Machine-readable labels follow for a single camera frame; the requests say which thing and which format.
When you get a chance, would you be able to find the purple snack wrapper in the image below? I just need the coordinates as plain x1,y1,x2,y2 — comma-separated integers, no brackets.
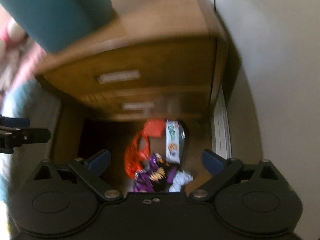
133,153,179,193

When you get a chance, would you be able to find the teal trash bin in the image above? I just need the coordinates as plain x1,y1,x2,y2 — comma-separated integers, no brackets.
1,0,113,53

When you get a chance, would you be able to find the white cookie box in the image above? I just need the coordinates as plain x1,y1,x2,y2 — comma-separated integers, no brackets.
165,121,185,165

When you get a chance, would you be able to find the crumpled white paper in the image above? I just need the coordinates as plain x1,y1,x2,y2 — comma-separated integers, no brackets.
169,171,194,193

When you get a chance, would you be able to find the wooden nightstand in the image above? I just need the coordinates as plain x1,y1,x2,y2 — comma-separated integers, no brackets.
36,0,228,121

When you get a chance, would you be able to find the orange mesh bag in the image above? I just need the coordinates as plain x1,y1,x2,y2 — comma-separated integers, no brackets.
124,119,165,178

